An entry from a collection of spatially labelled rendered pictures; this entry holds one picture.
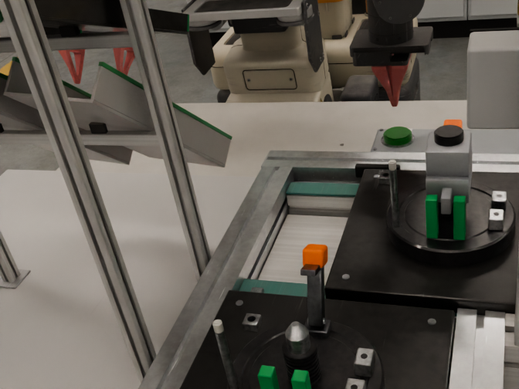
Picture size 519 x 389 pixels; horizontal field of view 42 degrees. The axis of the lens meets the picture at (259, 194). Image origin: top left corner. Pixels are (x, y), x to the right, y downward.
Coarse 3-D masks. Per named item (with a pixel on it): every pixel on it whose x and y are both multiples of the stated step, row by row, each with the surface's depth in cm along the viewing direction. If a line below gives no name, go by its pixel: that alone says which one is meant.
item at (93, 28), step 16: (48, 0) 62; (64, 0) 63; (80, 0) 65; (96, 0) 67; (112, 0) 69; (48, 16) 62; (64, 16) 64; (80, 16) 66; (96, 16) 67; (112, 16) 69; (160, 16) 76; (176, 16) 79; (160, 32) 79; (176, 32) 79
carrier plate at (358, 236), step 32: (384, 192) 85; (512, 192) 81; (352, 224) 81; (384, 224) 80; (352, 256) 76; (384, 256) 75; (512, 256) 72; (352, 288) 72; (384, 288) 71; (416, 288) 70; (448, 288) 69; (480, 288) 68; (512, 288) 68
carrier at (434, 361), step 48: (240, 336) 68; (288, 336) 57; (336, 336) 64; (384, 336) 65; (432, 336) 64; (192, 384) 64; (240, 384) 60; (288, 384) 60; (336, 384) 59; (384, 384) 59; (432, 384) 60
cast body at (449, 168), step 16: (448, 128) 71; (432, 144) 71; (448, 144) 70; (464, 144) 70; (432, 160) 70; (448, 160) 70; (464, 160) 69; (432, 176) 71; (448, 176) 71; (464, 176) 70; (432, 192) 72; (448, 192) 70; (464, 192) 71; (448, 208) 70
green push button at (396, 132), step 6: (384, 132) 98; (390, 132) 97; (396, 132) 97; (402, 132) 97; (408, 132) 97; (384, 138) 97; (390, 138) 96; (396, 138) 96; (402, 138) 96; (408, 138) 96; (390, 144) 96; (396, 144) 96; (402, 144) 96
